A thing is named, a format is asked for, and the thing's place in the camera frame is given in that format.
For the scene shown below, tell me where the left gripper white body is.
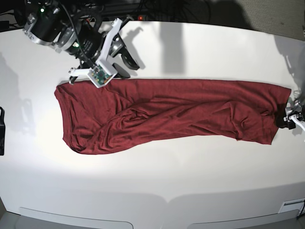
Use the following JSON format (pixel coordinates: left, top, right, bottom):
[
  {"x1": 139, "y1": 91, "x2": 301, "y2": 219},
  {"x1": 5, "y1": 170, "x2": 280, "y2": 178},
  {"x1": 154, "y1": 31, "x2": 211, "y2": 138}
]
[{"x1": 285, "y1": 106, "x2": 305, "y2": 131}]

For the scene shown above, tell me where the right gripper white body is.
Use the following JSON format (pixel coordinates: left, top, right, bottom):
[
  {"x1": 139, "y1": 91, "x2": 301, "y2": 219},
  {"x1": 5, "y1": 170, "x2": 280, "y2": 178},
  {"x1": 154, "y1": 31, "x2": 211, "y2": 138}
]
[{"x1": 69, "y1": 18, "x2": 132, "y2": 85}]

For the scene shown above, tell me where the dark red long-sleeve shirt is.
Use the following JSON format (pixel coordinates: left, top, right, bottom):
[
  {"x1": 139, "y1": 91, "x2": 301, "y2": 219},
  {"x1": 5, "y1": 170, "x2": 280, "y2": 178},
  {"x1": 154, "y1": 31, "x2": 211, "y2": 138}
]
[{"x1": 54, "y1": 79, "x2": 291, "y2": 155}]

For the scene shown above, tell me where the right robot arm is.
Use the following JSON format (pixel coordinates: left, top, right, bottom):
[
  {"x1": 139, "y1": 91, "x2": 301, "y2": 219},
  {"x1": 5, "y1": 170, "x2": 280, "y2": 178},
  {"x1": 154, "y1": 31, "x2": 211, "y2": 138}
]
[{"x1": 23, "y1": 0, "x2": 140, "y2": 88}]

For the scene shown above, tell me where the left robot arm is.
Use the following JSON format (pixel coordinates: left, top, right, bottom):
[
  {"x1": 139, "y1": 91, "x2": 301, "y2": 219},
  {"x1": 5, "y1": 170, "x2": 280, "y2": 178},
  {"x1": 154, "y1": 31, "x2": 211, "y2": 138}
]
[{"x1": 275, "y1": 96, "x2": 305, "y2": 131}]

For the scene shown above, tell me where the black object table edge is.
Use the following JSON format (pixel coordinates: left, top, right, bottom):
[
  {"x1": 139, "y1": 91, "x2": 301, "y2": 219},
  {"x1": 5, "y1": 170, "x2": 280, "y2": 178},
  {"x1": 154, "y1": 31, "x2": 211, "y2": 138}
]
[{"x1": 0, "y1": 107, "x2": 5, "y2": 156}]

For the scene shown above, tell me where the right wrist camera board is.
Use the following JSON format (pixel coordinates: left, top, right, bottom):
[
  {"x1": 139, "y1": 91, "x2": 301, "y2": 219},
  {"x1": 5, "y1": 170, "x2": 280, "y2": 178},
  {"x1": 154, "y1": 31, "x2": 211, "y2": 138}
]
[{"x1": 88, "y1": 66, "x2": 116, "y2": 88}]

